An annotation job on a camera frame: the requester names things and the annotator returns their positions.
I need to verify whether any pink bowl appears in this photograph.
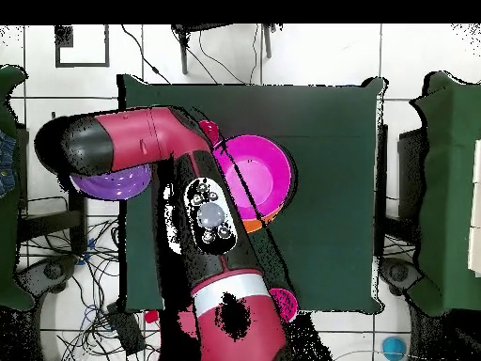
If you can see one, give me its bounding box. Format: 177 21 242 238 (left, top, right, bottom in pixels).
211 133 295 223

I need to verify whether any red bowl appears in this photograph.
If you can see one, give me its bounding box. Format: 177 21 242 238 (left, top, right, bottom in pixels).
269 288 301 323

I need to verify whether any black power strip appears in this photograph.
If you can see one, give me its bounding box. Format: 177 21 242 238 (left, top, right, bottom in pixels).
105 303 147 357

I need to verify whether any orange bowl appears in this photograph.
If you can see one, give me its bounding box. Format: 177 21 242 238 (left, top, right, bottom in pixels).
241 210 281 234

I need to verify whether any blue tape strip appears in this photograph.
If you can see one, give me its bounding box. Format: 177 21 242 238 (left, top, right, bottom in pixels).
74 236 97 266

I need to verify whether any green cloth covered table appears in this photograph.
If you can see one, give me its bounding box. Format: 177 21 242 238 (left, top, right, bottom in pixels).
408 70 481 318
0 64 37 312

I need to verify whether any person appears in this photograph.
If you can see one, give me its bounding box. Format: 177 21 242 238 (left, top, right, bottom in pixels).
0 129 19 199

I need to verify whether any dark green tablecloth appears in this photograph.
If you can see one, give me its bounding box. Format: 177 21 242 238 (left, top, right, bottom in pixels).
116 73 388 315

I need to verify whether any floor cable bundle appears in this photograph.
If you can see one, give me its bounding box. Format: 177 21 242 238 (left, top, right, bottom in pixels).
18 217 163 361

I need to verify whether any black chair base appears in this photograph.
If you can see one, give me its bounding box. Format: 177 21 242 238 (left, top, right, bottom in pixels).
378 257 424 296
16 255 80 295

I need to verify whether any black square frame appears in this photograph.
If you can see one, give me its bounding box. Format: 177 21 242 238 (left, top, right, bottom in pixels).
54 24 111 69

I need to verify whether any purple bowl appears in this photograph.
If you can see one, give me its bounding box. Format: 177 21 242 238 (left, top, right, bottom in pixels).
69 163 152 201

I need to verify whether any blue cup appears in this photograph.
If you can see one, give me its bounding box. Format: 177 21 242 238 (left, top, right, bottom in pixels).
381 335 410 361

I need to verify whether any black table frame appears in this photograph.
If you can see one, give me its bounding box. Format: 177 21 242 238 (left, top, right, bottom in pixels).
374 123 427 264
16 118 89 258

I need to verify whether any black floor cable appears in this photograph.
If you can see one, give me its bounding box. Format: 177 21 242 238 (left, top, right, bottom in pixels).
120 24 172 85

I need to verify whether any red cup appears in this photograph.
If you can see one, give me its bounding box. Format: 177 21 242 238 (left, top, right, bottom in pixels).
197 119 221 146

